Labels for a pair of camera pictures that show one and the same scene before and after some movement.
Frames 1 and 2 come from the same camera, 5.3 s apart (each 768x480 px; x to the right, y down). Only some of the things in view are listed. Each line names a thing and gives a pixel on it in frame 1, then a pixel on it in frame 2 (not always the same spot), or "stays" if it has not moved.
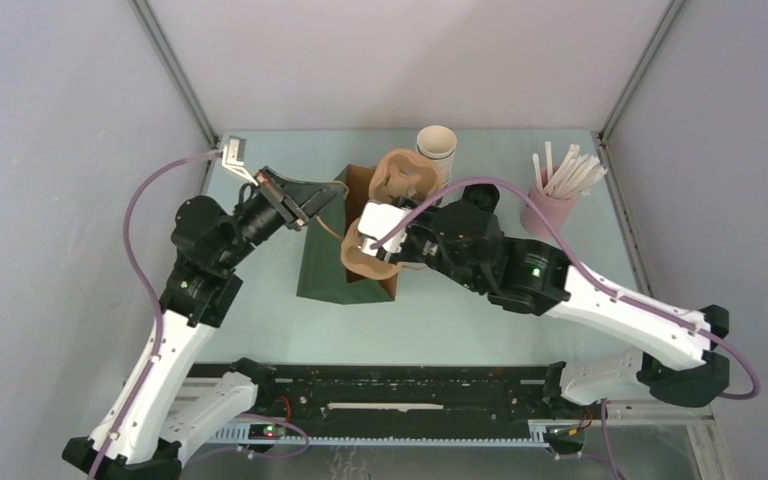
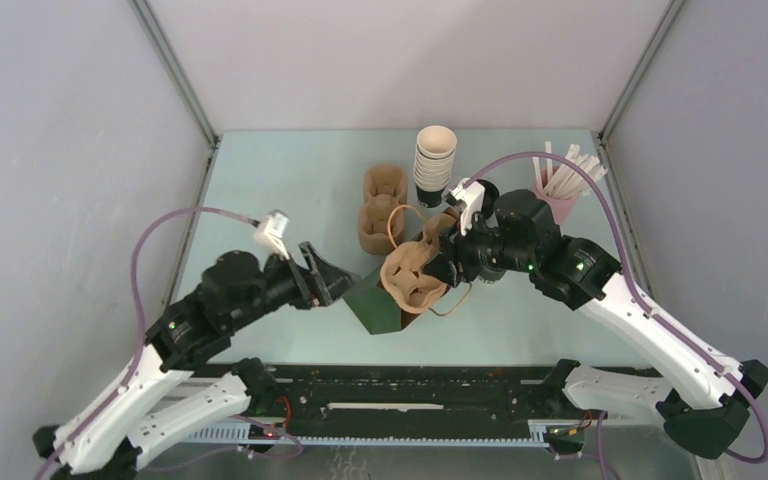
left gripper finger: x=305 y=195 → x=339 y=282
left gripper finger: x=301 y=213 → x=321 y=298
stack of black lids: x=485 y=195 stays
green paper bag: x=323 y=275 → x=374 y=308
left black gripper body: x=260 y=219 → x=285 y=284
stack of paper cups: x=438 y=143 stays
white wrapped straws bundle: x=576 y=175 stays
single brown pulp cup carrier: x=396 y=174 → x=410 y=287
